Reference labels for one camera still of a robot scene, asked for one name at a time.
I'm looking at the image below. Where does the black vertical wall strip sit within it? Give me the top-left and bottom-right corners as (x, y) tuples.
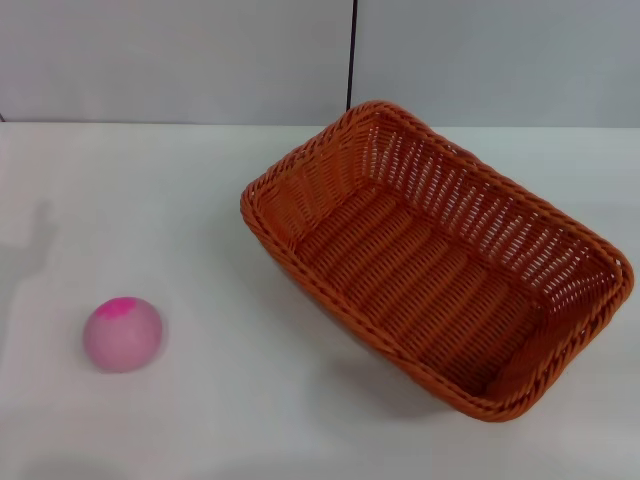
(345, 0), (361, 109)

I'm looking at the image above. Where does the pink round toy peach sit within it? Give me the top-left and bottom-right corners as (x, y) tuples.
(82, 296), (165, 375)

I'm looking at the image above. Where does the orange woven wicker basket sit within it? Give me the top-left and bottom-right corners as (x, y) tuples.
(239, 99), (635, 423)

